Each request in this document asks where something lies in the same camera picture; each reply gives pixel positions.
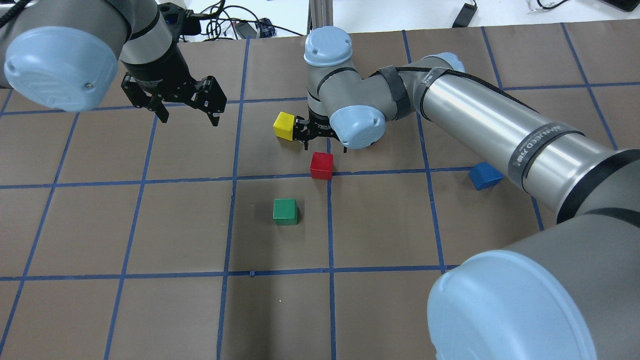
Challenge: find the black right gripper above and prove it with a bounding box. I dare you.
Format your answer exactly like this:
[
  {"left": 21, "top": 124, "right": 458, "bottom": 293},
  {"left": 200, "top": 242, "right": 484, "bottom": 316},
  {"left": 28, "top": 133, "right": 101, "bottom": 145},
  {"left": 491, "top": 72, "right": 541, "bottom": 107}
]
[{"left": 293, "top": 116, "right": 348, "bottom": 154}]

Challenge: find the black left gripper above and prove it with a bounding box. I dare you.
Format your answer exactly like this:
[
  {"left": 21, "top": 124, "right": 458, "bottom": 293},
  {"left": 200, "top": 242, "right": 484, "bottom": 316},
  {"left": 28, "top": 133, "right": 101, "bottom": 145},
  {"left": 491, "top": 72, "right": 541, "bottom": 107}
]
[{"left": 121, "top": 72, "right": 227, "bottom": 126}]

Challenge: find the red wooden block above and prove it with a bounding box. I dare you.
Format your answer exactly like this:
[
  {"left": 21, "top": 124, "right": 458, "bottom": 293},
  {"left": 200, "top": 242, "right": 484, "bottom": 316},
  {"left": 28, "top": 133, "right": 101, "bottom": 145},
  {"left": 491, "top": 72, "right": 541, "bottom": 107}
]
[{"left": 309, "top": 152, "right": 334, "bottom": 181}]

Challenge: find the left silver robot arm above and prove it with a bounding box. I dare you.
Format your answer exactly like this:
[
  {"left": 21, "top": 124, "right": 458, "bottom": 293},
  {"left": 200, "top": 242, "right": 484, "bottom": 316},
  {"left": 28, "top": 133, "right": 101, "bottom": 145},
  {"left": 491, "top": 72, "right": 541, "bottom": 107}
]
[{"left": 0, "top": 0, "right": 227, "bottom": 126}]

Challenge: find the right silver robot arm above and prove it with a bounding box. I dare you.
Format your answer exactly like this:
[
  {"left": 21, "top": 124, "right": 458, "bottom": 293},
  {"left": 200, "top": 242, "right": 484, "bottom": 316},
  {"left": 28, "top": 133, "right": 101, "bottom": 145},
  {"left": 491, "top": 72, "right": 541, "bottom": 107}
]
[{"left": 302, "top": 27, "right": 639, "bottom": 360}]

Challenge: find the yellow wooden block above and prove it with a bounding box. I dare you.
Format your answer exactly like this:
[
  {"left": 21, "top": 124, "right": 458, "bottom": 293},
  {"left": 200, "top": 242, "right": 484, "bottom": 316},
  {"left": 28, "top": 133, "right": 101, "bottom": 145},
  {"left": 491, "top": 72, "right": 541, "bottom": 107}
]
[{"left": 272, "top": 111, "right": 297, "bottom": 142}]

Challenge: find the green wooden block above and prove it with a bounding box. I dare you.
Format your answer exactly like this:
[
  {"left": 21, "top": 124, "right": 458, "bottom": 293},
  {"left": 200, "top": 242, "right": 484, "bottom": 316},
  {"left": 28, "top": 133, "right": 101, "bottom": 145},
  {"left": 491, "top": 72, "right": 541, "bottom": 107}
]
[{"left": 272, "top": 198, "right": 298, "bottom": 226}]

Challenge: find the blue wooden block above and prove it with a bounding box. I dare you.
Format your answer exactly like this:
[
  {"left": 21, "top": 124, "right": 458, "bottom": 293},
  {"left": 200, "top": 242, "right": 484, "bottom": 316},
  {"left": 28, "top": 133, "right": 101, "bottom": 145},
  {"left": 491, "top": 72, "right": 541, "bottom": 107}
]
[{"left": 468, "top": 162, "right": 505, "bottom": 191}]

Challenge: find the black power adapter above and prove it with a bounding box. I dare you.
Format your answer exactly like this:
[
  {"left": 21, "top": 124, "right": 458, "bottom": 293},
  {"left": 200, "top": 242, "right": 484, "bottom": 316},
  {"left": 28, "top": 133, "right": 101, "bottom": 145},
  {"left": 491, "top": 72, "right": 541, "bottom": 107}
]
[{"left": 451, "top": 2, "right": 478, "bottom": 28}]

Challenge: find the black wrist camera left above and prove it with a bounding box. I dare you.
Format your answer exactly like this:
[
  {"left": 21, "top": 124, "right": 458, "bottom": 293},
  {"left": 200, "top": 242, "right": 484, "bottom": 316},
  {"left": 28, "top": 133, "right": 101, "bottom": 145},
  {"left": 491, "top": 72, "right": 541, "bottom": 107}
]
[{"left": 157, "top": 2, "right": 202, "bottom": 41}]

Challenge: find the aluminium frame post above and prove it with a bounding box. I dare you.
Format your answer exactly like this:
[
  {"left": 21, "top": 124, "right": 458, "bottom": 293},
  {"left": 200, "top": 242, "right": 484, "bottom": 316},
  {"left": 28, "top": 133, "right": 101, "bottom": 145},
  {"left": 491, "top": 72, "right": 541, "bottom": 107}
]
[{"left": 306, "top": 0, "right": 334, "bottom": 34}]

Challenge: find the black braided cable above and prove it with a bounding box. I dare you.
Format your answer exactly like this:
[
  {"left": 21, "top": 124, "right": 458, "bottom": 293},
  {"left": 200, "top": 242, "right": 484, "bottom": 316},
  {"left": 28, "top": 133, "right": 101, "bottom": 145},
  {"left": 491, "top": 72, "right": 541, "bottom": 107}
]
[{"left": 370, "top": 64, "right": 538, "bottom": 112}]

